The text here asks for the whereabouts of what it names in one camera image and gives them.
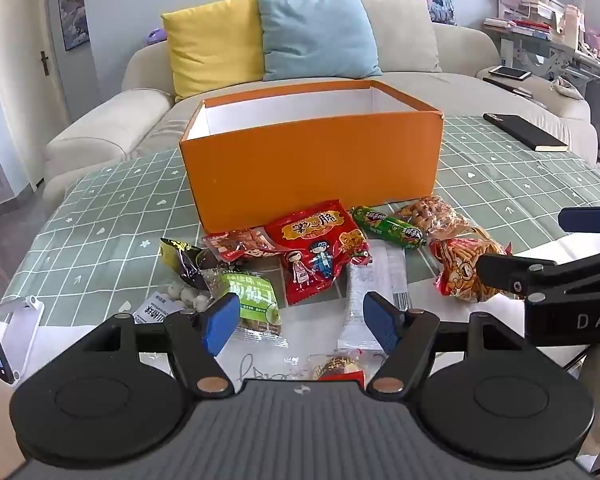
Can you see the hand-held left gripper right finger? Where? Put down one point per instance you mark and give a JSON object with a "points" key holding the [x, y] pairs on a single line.
{"points": [[380, 322]]}

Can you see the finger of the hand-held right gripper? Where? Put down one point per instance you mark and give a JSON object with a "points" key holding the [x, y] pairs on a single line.
{"points": [[505, 272], [587, 217]]}

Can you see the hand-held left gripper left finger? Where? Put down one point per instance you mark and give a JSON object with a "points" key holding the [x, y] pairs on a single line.
{"points": [[222, 322]]}

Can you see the green snack packet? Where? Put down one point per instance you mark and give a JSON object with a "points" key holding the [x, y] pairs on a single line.
{"points": [[252, 295]]}

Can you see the clear packet of white balls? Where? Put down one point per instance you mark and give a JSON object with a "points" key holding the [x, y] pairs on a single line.
{"points": [[190, 297]]}

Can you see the orange snack sticks packet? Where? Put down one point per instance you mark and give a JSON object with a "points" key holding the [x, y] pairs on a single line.
{"points": [[460, 270]]}

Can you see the large red cartoon snack packet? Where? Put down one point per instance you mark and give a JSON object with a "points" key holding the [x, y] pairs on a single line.
{"points": [[310, 240]]}

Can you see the orange cardboard box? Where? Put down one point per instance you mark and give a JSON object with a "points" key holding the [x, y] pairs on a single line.
{"points": [[305, 170]]}

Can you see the long white snack packet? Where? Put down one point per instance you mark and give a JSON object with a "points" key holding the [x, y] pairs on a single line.
{"points": [[375, 280]]}

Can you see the small red yellow snack packet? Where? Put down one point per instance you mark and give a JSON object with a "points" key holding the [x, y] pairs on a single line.
{"points": [[337, 366]]}

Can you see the small red clear snack packet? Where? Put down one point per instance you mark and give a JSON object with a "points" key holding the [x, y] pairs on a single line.
{"points": [[235, 245]]}

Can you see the black yellow snack packet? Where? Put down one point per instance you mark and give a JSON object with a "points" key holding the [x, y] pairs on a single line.
{"points": [[180, 256]]}

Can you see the clear packet of fried twists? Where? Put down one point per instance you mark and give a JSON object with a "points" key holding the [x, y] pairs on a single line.
{"points": [[430, 215]]}

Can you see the green wrapped sausage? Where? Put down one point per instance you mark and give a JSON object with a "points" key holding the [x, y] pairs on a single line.
{"points": [[387, 226]]}

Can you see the black notebook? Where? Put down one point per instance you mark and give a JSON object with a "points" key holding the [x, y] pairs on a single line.
{"points": [[525, 132]]}

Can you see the white cloth pouch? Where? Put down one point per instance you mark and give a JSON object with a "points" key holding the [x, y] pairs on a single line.
{"points": [[567, 89]]}

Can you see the white smartphone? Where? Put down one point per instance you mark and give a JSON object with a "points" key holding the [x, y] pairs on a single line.
{"points": [[510, 73]]}

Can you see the white tablet stand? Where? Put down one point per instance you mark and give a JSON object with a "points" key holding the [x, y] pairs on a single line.
{"points": [[22, 330]]}

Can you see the cluttered white desk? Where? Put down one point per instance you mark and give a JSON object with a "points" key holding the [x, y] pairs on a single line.
{"points": [[540, 15]]}

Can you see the beige sofa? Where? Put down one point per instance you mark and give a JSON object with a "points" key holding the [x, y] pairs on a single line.
{"points": [[130, 115]]}

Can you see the beige pillow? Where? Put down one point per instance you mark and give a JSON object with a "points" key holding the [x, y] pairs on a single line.
{"points": [[405, 35]]}

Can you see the yellow pillow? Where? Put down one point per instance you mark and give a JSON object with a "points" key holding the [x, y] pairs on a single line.
{"points": [[210, 45]]}

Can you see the light blue pillow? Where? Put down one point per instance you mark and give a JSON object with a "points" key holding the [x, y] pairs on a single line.
{"points": [[315, 35]]}

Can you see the white door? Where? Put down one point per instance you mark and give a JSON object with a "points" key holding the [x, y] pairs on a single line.
{"points": [[25, 85]]}

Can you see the wall poster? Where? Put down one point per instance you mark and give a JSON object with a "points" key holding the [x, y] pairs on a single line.
{"points": [[72, 5]]}

